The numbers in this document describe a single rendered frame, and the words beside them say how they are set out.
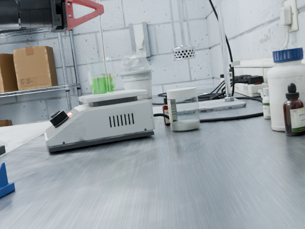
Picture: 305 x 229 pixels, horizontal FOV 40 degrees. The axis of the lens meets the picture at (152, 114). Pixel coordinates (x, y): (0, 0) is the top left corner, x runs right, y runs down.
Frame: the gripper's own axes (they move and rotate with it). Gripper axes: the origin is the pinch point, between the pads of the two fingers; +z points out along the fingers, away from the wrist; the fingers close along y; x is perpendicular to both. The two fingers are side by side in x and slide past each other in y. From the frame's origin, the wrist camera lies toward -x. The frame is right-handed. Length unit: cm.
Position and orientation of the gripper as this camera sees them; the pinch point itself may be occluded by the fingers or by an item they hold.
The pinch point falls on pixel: (99, 9)
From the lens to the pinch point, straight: 82.5
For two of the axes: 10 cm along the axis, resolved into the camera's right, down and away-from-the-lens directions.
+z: 9.5, -1.1, 3.0
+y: -3.0, -0.7, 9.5
